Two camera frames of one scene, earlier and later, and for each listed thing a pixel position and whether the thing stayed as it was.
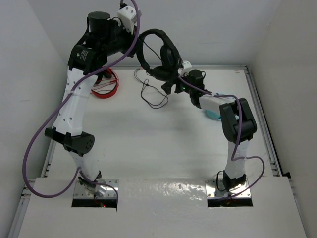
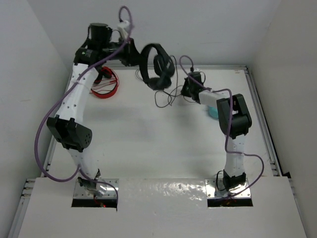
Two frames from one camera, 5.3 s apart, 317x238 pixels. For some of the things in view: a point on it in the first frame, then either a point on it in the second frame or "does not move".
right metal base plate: (216, 188) does not move
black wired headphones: (166, 72) -> (164, 66)
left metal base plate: (106, 188) does not move
